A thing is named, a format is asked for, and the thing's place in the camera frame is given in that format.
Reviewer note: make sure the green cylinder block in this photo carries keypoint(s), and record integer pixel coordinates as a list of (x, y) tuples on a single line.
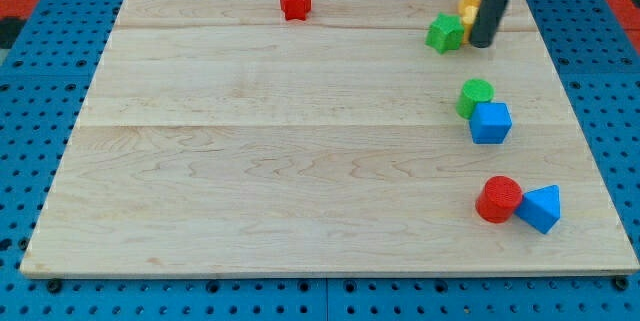
[(472, 92)]

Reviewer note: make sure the red star block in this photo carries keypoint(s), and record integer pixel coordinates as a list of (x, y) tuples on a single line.
[(295, 9)]

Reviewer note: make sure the green star block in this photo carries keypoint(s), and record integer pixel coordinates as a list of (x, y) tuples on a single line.
[(445, 33)]

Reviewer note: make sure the light wooden board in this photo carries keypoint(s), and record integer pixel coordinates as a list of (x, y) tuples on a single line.
[(218, 140)]

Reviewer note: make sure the blue cube block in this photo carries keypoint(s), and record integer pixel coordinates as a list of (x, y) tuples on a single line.
[(490, 123)]

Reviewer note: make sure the red cylinder block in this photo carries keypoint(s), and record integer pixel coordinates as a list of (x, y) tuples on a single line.
[(499, 199)]

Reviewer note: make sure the yellow heart block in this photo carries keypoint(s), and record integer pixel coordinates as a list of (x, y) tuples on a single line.
[(468, 17)]

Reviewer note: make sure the blue triangle block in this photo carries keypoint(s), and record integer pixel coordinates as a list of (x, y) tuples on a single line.
[(541, 208)]

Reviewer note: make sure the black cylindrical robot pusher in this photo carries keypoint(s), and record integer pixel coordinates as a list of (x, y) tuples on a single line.
[(488, 18)]

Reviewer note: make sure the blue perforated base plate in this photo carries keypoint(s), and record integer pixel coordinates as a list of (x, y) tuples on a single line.
[(43, 83)]

